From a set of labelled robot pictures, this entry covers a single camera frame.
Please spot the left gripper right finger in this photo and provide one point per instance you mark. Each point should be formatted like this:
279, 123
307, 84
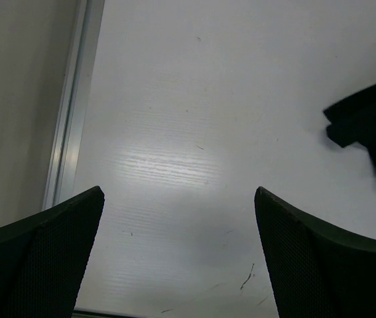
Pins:
316, 269

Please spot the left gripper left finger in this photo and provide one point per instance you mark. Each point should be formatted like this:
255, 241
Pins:
43, 257

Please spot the aluminium table frame rail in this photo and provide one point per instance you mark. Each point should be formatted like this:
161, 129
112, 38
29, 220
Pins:
73, 103

